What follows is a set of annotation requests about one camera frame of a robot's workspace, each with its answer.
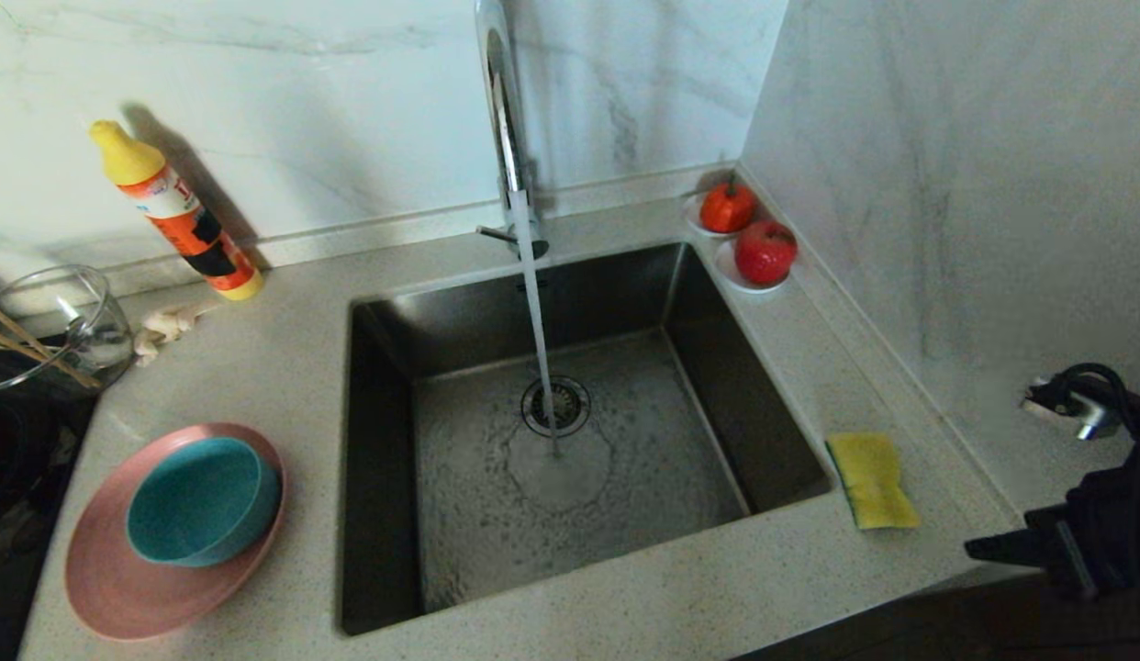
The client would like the pink round plate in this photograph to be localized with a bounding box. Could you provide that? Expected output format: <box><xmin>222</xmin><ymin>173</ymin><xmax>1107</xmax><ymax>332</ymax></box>
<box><xmin>65</xmin><ymin>422</ymin><xmax>286</xmax><ymax>641</ymax></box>

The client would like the chrome kitchen faucet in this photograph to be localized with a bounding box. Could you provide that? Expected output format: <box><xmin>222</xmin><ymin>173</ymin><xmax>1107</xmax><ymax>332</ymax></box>
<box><xmin>472</xmin><ymin>0</ymin><xmax>548</xmax><ymax>263</ymax></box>

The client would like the yellow and green sponge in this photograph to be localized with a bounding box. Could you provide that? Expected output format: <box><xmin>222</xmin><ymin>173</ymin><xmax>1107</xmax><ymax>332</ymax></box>
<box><xmin>825</xmin><ymin>431</ymin><xmax>922</xmax><ymax>532</ymax></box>

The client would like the stainless steel sink basin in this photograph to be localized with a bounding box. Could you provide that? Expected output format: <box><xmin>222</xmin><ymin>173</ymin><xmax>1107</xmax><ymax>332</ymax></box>
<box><xmin>336</xmin><ymin>241</ymin><xmax>833</xmax><ymax>636</ymax></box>

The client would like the teal bowl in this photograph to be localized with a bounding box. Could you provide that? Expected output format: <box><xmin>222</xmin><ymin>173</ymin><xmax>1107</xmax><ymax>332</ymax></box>
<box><xmin>127</xmin><ymin>436</ymin><xmax>282</xmax><ymax>567</ymax></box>

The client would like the orange detergent bottle yellow cap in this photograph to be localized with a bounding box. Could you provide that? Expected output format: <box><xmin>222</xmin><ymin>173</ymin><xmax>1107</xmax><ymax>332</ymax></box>
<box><xmin>91</xmin><ymin>121</ymin><xmax>264</xmax><ymax>302</ymax></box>

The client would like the red tomato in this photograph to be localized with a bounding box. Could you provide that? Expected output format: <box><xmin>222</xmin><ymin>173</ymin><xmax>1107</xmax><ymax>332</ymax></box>
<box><xmin>699</xmin><ymin>174</ymin><xmax>756</xmax><ymax>233</ymax></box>

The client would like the gold slim utensil handle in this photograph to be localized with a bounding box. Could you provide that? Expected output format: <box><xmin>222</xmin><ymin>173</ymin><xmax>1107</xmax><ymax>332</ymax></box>
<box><xmin>0</xmin><ymin>298</ymin><xmax>103</xmax><ymax>390</ymax></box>

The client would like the crumpled beige tissue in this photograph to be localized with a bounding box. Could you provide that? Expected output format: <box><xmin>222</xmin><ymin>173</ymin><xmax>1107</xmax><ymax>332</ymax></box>
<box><xmin>134</xmin><ymin>303</ymin><xmax>213</xmax><ymax>368</ymax></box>

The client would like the running tap water stream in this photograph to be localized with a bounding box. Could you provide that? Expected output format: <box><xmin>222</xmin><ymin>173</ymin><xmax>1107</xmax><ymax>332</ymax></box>
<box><xmin>510</xmin><ymin>188</ymin><xmax>564</xmax><ymax>460</ymax></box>

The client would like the red apple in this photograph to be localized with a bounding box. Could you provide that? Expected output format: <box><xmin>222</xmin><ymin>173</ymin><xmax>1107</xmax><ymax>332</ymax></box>
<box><xmin>735</xmin><ymin>218</ymin><xmax>799</xmax><ymax>286</ymax></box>

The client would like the small white dish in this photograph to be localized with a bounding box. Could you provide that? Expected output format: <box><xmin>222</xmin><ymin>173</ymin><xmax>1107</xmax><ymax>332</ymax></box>
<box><xmin>683</xmin><ymin>188</ymin><xmax>759</xmax><ymax>240</ymax></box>
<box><xmin>714</xmin><ymin>237</ymin><xmax>791</xmax><ymax>295</ymax></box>

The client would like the round metal drain strainer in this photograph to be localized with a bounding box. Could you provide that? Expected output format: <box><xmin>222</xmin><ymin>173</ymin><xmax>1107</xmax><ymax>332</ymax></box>
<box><xmin>520</xmin><ymin>375</ymin><xmax>591</xmax><ymax>439</ymax></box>

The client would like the black cooktop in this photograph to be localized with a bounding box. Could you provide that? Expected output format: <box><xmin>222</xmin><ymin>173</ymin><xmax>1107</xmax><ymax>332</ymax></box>
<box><xmin>0</xmin><ymin>395</ymin><xmax>98</xmax><ymax>661</ymax></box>

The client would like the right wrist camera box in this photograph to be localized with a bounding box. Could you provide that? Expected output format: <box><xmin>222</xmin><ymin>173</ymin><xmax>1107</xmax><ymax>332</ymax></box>
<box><xmin>1020</xmin><ymin>376</ymin><xmax>1123</xmax><ymax>442</ymax></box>

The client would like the clear glass pot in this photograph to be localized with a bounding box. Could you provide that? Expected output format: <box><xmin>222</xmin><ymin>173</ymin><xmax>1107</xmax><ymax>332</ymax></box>
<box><xmin>0</xmin><ymin>347</ymin><xmax>86</xmax><ymax>398</ymax></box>

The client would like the clear glass bowl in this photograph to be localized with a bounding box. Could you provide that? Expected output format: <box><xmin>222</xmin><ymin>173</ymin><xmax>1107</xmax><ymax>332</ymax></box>
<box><xmin>0</xmin><ymin>264</ymin><xmax>136</xmax><ymax>394</ymax></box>

